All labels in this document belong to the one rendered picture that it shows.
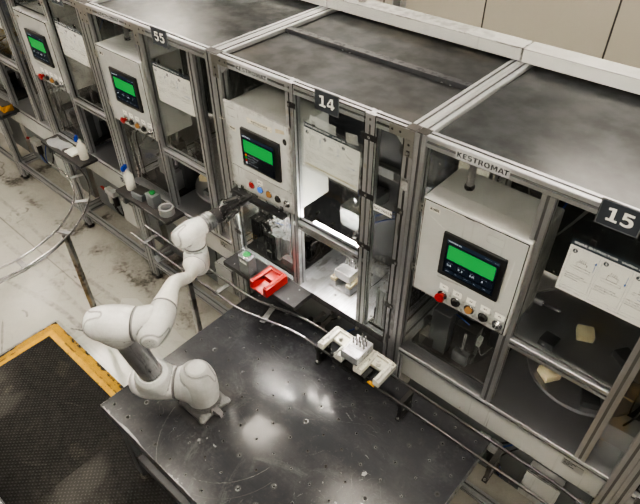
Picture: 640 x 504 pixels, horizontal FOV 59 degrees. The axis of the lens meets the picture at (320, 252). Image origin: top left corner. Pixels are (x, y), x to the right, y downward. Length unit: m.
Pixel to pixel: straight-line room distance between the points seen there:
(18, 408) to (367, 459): 2.28
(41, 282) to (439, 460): 3.31
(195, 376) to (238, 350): 0.47
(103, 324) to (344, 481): 1.20
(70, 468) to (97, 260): 1.81
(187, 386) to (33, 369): 1.75
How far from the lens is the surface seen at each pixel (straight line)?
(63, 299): 4.60
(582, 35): 5.61
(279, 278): 2.94
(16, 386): 4.16
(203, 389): 2.64
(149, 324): 2.12
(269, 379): 2.88
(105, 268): 4.74
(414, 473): 2.64
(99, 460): 3.63
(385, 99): 2.27
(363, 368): 2.66
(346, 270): 2.89
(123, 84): 3.40
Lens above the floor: 2.99
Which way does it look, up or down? 41 degrees down
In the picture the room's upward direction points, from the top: 1 degrees counter-clockwise
